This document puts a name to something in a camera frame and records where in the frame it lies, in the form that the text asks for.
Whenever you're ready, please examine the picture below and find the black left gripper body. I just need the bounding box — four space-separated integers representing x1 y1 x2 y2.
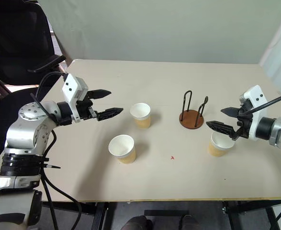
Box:
76 94 99 121

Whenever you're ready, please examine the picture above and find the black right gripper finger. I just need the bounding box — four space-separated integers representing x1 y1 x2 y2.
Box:
220 106 242 118
205 121 239 140

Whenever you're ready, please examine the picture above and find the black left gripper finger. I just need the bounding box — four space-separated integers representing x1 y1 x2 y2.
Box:
96 107 124 121
88 89 112 100

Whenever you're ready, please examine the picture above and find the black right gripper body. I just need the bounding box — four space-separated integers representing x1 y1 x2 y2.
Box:
236 100 254 139

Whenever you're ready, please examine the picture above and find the tan ribbed paper cup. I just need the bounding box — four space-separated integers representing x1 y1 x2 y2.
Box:
108 134 137 165
207 132 236 158
130 103 153 130

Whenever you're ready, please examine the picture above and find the black office chair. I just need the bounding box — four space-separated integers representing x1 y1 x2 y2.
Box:
0 0 67 87

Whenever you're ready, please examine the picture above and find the dark rounded shape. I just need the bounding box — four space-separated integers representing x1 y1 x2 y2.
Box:
124 215 154 230
179 214 200 230

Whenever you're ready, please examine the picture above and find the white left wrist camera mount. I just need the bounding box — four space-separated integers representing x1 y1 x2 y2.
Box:
61 73 90 124

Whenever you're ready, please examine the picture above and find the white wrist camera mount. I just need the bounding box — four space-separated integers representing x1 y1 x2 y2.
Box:
239 84 269 140
61 73 90 124

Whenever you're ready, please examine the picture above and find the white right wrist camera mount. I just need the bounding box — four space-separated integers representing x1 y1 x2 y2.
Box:
239 84 269 140

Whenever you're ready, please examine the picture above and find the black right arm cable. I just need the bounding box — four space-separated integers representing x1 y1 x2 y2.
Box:
243 91 281 115

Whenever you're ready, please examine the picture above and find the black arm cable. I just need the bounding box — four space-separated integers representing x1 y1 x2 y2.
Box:
243 91 281 115
36 71 83 230

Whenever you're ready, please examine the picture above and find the brown cup holder stand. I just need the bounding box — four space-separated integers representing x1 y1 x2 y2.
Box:
179 90 209 130

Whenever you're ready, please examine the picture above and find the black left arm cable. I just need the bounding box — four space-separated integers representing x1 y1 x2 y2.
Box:
36 71 83 230

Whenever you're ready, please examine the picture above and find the black metal table frame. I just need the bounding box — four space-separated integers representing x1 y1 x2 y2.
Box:
41 200 281 230

